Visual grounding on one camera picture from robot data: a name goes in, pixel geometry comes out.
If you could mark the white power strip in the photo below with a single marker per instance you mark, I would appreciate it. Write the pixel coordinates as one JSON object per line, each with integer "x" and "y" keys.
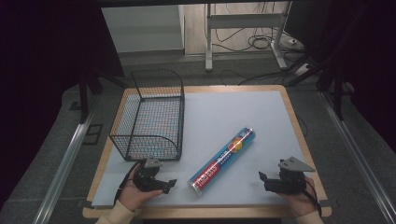
{"x": 302, "y": 69}

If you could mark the person's right hand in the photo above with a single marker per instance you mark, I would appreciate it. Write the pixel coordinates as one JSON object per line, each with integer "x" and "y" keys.
{"x": 297, "y": 202}

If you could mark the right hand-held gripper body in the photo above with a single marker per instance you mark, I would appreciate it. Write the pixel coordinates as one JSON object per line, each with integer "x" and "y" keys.
{"x": 291, "y": 180}

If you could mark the aluminium floor rail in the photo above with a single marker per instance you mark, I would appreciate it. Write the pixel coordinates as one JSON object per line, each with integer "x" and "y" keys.
{"x": 62, "y": 168}
{"x": 358, "y": 155}

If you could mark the person's left hand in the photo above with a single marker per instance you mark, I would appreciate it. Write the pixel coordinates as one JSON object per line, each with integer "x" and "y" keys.
{"x": 134, "y": 196}

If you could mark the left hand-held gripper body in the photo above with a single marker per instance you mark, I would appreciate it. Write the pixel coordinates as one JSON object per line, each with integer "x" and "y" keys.
{"x": 146, "y": 180}

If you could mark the white cabinet panel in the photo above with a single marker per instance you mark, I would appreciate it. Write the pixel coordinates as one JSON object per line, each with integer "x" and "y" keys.
{"x": 141, "y": 28}

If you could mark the white metal desk frame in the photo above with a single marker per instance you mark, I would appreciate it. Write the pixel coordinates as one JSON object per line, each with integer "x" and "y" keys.
{"x": 243, "y": 21}

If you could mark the black floor plate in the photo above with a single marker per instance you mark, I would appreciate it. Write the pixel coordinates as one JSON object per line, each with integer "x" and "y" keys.
{"x": 92, "y": 134}

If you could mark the black metal stand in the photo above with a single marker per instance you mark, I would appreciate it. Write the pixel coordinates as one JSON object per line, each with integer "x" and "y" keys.
{"x": 83, "y": 99}
{"x": 337, "y": 93}

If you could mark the light blue table mat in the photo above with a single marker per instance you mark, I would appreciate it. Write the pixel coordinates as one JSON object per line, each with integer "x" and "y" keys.
{"x": 236, "y": 115}

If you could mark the blue cling film roll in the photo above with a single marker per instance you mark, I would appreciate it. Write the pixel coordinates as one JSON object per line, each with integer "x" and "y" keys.
{"x": 221, "y": 160}

